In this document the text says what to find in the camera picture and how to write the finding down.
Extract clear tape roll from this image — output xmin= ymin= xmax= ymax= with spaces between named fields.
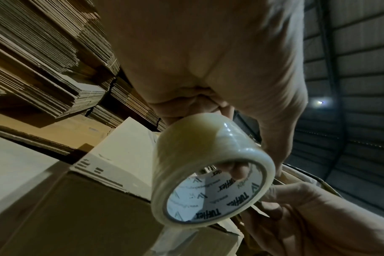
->
xmin=147 ymin=112 xmax=276 ymax=256

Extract person's left hand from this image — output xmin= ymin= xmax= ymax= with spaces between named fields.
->
xmin=93 ymin=0 xmax=309 ymax=181

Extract person's right hand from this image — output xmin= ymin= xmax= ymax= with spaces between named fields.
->
xmin=239 ymin=181 xmax=384 ymax=256

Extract brown cardboard box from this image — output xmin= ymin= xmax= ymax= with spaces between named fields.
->
xmin=0 ymin=117 xmax=243 ymax=256

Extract stacks of flat cardboard bundles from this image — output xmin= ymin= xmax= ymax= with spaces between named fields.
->
xmin=0 ymin=0 xmax=168 ymax=133

